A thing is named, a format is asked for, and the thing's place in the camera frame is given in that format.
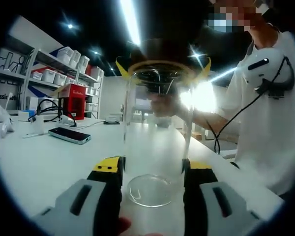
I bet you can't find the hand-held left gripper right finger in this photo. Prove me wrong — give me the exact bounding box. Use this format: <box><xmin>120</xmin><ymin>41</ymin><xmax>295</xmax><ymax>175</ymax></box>
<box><xmin>181</xmin><ymin>158</ymin><xmax>270</xmax><ymax>236</ymax></box>

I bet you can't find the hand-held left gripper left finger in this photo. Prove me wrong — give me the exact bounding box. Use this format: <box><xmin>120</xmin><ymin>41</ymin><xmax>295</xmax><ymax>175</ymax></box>
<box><xmin>31</xmin><ymin>155</ymin><xmax>126</xmax><ymax>236</ymax></box>

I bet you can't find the brown wooden lid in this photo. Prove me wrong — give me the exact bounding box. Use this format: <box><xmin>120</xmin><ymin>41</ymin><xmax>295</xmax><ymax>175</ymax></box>
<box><xmin>129</xmin><ymin>38</ymin><xmax>200</xmax><ymax>83</ymax></box>

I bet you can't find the clear glass coffee can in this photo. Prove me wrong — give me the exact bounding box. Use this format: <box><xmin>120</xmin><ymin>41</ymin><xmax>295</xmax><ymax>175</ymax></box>
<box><xmin>122</xmin><ymin>66</ymin><xmax>196</xmax><ymax>208</ymax></box>

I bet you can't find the person's left hand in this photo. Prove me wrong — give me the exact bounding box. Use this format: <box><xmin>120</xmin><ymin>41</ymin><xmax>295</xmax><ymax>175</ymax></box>
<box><xmin>117</xmin><ymin>215</ymin><xmax>133</xmax><ymax>236</ymax></box>

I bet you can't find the person's right hand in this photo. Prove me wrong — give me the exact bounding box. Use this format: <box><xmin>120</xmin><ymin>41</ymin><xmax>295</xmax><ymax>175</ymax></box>
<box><xmin>150</xmin><ymin>94</ymin><xmax>188</xmax><ymax>120</ymax></box>

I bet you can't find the white table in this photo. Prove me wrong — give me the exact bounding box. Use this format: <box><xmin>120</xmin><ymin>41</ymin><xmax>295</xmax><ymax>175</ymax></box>
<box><xmin>0</xmin><ymin>118</ymin><xmax>286</xmax><ymax>236</ymax></box>

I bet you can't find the red cardboard box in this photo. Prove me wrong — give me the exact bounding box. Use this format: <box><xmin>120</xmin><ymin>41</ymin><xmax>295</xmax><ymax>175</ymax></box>
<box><xmin>54</xmin><ymin>83</ymin><xmax>87</xmax><ymax>121</ymax></box>

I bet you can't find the shelf with white bins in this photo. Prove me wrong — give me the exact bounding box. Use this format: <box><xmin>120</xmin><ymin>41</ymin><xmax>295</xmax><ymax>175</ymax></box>
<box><xmin>30</xmin><ymin>46</ymin><xmax>105</xmax><ymax>111</ymax></box>

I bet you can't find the white chest device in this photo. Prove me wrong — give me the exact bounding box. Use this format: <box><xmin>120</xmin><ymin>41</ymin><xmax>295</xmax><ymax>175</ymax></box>
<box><xmin>242</xmin><ymin>47</ymin><xmax>295</xmax><ymax>93</ymax></box>

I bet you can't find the black smartphone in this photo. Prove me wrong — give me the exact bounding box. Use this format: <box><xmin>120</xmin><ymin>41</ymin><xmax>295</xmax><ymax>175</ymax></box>
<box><xmin>48</xmin><ymin>126</ymin><xmax>92</xmax><ymax>146</ymax></box>

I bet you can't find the white game controller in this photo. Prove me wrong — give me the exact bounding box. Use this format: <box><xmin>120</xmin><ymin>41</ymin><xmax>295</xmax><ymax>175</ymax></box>
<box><xmin>58</xmin><ymin>115</ymin><xmax>76</xmax><ymax>127</ymax></box>

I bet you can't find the person's white shirt torso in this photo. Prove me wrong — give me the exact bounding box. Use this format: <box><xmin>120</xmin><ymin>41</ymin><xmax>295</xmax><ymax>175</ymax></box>
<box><xmin>217</xmin><ymin>30</ymin><xmax>295</xmax><ymax>196</ymax></box>

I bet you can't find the grey metal shelf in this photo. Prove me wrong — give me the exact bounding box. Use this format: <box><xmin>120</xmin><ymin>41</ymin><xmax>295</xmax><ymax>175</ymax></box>
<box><xmin>24</xmin><ymin>48</ymin><xmax>106</xmax><ymax>119</ymax></box>
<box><xmin>0</xmin><ymin>48</ymin><xmax>31</xmax><ymax>116</ymax></box>

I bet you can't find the white charger stand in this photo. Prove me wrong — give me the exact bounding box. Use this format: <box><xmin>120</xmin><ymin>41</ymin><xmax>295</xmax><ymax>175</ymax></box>
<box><xmin>22</xmin><ymin>115</ymin><xmax>49</xmax><ymax>139</ymax></box>

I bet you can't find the blue and white packet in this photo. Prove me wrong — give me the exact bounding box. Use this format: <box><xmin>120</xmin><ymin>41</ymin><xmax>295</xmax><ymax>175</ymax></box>
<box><xmin>17</xmin><ymin>110</ymin><xmax>37</xmax><ymax>121</ymax></box>

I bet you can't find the white chair back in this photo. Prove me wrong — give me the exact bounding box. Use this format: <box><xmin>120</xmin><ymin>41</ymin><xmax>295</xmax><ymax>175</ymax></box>
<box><xmin>4</xmin><ymin>92</ymin><xmax>15</xmax><ymax>113</ymax></box>

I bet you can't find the white plastic bag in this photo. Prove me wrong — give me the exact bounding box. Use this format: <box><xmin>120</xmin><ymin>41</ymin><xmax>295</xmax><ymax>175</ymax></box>
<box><xmin>0</xmin><ymin>99</ymin><xmax>16</xmax><ymax>135</ymax></box>

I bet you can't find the black device cable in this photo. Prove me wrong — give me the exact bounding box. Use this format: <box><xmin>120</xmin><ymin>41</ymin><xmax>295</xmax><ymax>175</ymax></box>
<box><xmin>206</xmin><ymin>56</ymin><xmax>295</xmax><ymax>156</ymax></box>

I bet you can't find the white cable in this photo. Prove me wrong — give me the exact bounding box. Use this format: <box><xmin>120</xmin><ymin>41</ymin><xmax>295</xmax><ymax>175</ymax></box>
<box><xmin>75</xmin><ymin>119</ymin><xmax>106</xmax><ymax>130</ymax></box>

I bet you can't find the black cable bundle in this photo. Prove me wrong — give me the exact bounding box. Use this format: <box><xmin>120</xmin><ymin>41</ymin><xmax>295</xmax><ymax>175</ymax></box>
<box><xmin>28</xmin><ymin>99</ymin><xmax>77</xmax><ymax>128</ymax></box>

